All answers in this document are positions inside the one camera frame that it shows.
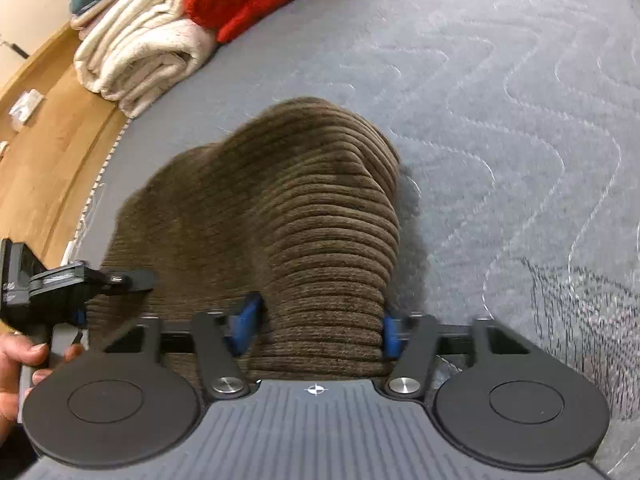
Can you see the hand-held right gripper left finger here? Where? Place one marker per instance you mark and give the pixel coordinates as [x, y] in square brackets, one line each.
[244, 322]

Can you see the cream fleece folded blanket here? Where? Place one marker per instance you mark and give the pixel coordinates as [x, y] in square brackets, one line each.
[130, 10]

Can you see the wooden bed frame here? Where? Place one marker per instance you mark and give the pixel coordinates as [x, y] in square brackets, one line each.
[75, 195]

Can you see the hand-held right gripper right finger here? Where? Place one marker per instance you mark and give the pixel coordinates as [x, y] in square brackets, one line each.
[391, 337]

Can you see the person's left hand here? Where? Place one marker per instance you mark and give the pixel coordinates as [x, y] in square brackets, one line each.
[20, 360]

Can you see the white packet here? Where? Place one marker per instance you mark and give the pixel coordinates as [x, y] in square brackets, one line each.
[26, 107]

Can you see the white cabinet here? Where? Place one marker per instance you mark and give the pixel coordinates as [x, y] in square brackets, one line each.
[30, 10]

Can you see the cream speckled folded quilt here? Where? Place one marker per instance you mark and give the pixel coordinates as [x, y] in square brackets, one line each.
[145, 65]

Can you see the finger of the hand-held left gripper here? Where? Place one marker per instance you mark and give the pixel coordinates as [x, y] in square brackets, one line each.
[132, 280]

